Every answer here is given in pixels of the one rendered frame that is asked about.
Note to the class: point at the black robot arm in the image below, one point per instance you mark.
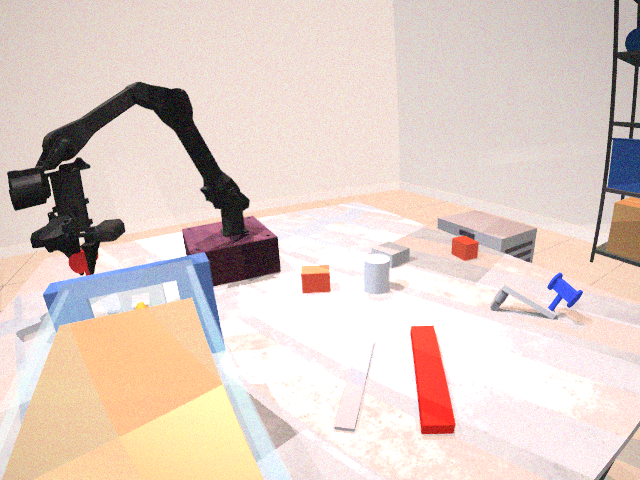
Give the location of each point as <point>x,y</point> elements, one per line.
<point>30,187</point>

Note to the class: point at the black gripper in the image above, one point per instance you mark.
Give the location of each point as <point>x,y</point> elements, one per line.
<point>107,231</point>

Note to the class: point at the grey cylinder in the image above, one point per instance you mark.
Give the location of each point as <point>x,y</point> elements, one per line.
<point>376,274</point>

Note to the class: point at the red flat bar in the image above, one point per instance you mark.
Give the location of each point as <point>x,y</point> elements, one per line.
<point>436,416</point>

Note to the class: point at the white flat bar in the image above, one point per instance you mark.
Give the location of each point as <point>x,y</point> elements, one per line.
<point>354,390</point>

